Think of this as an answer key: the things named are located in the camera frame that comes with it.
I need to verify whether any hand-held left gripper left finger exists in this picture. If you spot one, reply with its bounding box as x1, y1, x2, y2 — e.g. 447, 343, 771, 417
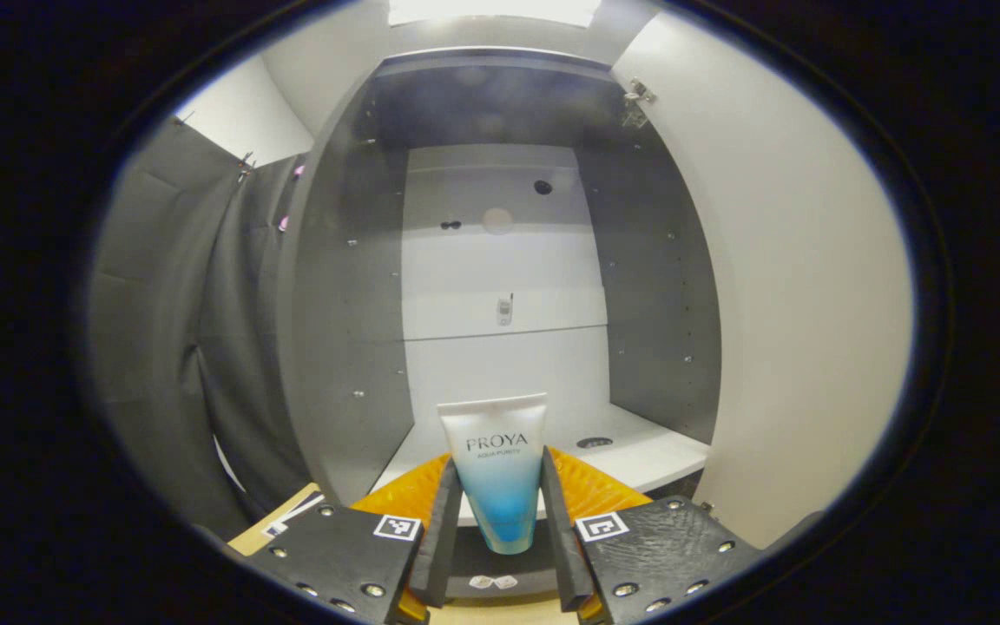
244, 451, 464, 625

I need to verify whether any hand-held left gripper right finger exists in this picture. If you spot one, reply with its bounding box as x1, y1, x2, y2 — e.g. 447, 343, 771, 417
539, 445, 761, 625

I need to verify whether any white blue tube bottle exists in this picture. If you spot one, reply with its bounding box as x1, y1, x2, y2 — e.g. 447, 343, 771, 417
437, 392, 549, 555

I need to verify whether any grey cabinet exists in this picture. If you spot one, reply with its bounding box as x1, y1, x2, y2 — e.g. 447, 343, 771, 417
279, 48, 722, 600

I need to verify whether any white portrait cover book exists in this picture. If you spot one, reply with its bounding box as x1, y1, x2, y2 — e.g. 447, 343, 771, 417
262, 491, 327, 537

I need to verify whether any black backdrop cloth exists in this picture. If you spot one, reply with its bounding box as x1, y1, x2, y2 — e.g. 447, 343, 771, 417
88, 117, 319, 539

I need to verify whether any ceiling light panel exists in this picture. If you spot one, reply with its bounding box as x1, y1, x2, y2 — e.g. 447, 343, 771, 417
387, 0, 601, 27

